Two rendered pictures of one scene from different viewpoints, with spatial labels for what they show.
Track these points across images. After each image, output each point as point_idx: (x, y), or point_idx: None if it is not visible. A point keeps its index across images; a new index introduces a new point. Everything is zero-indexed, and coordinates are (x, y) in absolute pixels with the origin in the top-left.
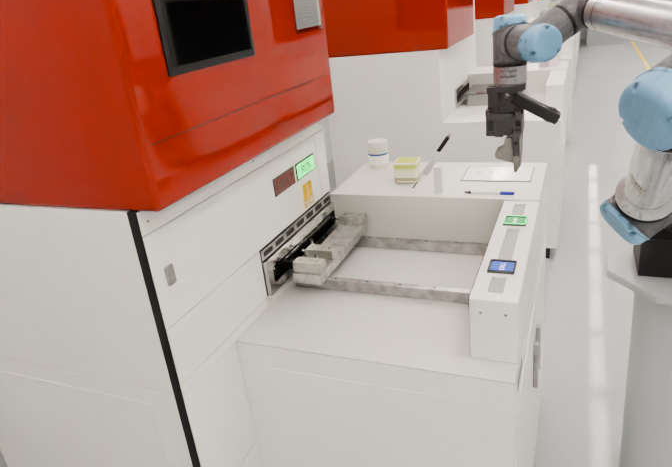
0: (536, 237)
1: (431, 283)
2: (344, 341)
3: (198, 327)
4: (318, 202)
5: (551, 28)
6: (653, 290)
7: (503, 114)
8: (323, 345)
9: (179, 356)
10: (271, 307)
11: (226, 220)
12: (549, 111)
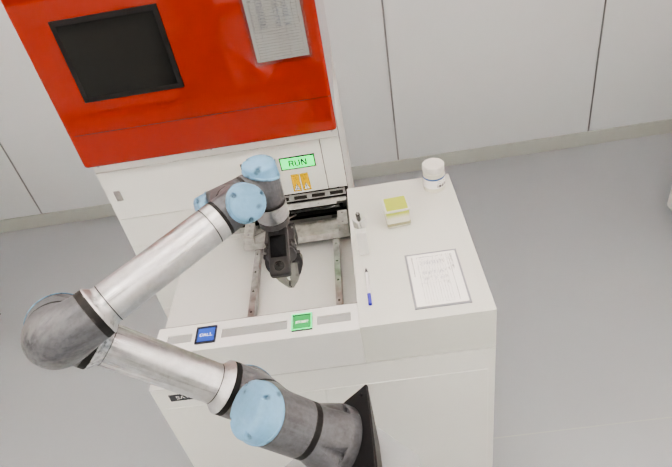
0: (328, 350)
1: (277, 308)
2: (190, 292)
3: (147, 227)
4: (319, 191)
5: (197, 205)
6: (293, 466)
7: (265, 237)
8: (185, 284)
9: (130, 234)
10: (228, 241)
11: (176, 179)
12: (269, 264)
